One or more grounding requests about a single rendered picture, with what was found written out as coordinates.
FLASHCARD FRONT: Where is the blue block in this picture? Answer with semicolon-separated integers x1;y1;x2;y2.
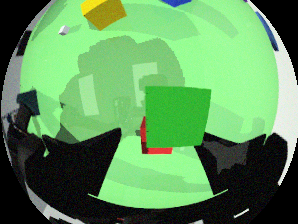
164;0;192;7

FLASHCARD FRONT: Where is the red block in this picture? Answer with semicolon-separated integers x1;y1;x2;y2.
140;117;173;155

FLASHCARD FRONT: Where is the green block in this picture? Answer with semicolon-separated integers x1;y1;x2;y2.
145;85;212;148

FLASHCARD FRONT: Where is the yellow block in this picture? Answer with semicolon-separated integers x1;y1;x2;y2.
81;0;126;31

